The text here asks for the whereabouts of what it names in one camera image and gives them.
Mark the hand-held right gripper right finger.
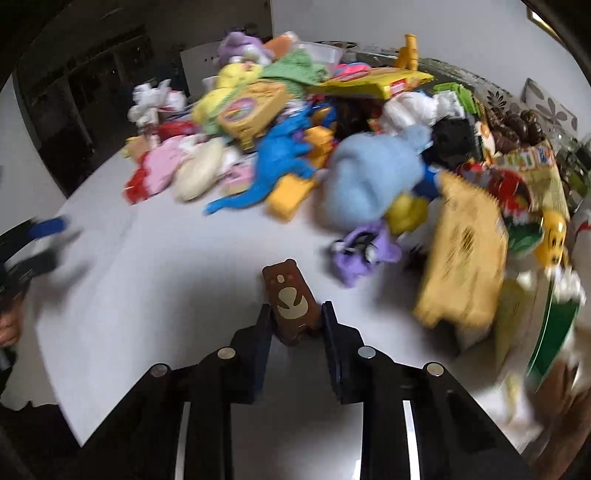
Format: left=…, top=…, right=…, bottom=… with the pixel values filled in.
left=321, top=300, right=532, bottom=480

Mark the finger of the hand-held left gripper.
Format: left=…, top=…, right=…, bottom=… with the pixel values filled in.
left=0, top=251, right=60, bottom=289
left=0, top=216, right=71, bottom=259

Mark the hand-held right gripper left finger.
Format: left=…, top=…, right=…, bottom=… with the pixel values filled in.
left=60, top=302, right=274, bottom=480

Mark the person's left hand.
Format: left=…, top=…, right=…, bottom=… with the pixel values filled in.
left=0, top=311, right=22, bottom=348

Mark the yellow block toy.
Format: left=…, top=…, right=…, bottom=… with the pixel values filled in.
left=267, top=176, right=320, bottom=223

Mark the large yellow crinkled packet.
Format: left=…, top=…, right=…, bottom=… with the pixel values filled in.
left=412, top=172, right=509, bottom=329

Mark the white plush toy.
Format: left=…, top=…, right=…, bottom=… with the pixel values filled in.
left=128, top=80, right=188, bottom=124
left=382, top=93, right=438, bottom=136

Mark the light blue plush toy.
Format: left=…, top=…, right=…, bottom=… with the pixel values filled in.
left=322, top=126, right=435, bottom=230

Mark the blue dinosaur toy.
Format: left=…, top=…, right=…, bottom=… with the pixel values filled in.
left=204, top=115, right=334, bottom=216

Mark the white board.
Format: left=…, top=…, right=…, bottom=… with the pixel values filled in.
left=179, top=43, right=228, bottom=96

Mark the yellow round colourful toy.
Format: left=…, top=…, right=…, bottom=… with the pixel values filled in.
left=216, top=82, right=288, bottom=151

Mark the yellow smiley ball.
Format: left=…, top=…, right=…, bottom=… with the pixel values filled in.
left=534, top=211, right=570, bottom=269

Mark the flat yellow snack bag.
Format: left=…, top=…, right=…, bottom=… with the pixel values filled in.
left=318, top=66, right=435, bottom=101

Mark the pale purple plush toy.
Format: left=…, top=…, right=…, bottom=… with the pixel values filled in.
left=216, top=31, right=274, bottom=66

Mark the green knit cloth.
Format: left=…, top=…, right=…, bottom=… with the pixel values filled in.
left=262, top=47, right=329, bottom=87

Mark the yellow giraffe figure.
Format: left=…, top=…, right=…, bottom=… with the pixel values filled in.
left=394, top=34, right=422, bottom=71

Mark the floral cushion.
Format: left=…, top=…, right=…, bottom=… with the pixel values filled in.
left=523, top=78, right=579, bottom=136

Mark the beige ring toy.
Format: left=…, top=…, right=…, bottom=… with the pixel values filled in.
left=174, top=137, right=228, bottom=202

